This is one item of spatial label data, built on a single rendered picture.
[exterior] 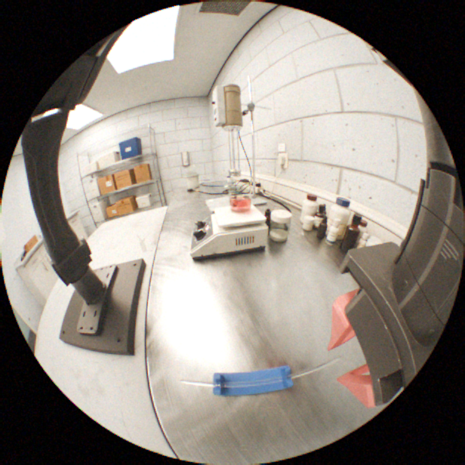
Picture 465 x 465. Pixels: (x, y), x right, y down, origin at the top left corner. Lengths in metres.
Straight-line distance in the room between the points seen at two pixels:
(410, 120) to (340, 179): 0.39
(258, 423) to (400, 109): 0.74
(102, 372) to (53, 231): 0.23
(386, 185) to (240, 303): 0.54
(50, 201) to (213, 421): 0.32
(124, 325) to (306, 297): 0.33
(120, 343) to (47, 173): 0.25
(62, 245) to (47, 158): 0.12
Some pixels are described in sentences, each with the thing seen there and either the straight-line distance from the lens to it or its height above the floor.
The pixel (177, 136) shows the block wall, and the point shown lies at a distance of 2.75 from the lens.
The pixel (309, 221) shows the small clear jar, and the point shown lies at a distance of 0.48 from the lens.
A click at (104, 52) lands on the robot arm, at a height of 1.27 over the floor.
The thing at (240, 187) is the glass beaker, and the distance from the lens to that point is 0.33.
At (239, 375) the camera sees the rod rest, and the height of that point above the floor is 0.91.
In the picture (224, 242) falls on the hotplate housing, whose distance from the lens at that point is 0.32.
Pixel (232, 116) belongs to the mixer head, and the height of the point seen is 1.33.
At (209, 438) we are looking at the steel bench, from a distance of 0.25.
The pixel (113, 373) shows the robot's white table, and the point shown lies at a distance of 0.30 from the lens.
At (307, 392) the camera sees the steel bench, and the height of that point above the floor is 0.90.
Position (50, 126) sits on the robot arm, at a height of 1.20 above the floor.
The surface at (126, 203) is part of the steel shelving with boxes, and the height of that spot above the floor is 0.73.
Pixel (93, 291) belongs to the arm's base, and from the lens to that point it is 0.34.
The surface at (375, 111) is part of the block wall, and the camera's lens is 0.61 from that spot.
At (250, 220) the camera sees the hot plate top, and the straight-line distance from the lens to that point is 0.31.
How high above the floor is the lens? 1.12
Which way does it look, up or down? 30 degrees down
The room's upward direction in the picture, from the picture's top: 4 degrees counter-clockwise
